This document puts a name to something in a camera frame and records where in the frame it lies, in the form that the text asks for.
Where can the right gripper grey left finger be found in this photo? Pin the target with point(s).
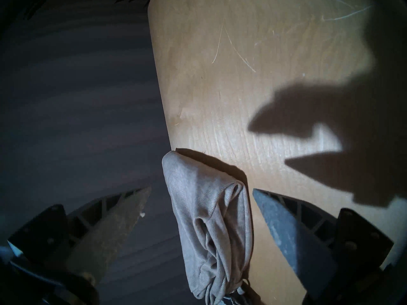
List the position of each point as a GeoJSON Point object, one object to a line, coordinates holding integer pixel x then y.
{"type": "Point", "coordinates": [101, 234]}

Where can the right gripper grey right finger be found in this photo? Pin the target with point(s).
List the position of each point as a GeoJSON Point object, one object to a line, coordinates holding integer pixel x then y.
{"type": "Point", "coordinates": [295, 240]}

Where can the beige sweat shorts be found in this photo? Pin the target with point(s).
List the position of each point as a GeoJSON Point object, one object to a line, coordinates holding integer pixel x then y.
{"type": "Point", "coordinates": [210, 218]}

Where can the brown pleated curtain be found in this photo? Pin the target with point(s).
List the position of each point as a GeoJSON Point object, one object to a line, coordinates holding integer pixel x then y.
{"type": "Point", "coordinates": [82, 117]}

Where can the light wooden table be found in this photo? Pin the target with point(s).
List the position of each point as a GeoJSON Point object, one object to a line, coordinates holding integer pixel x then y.
{"type": "Point", "coordinates": [254, 69]}

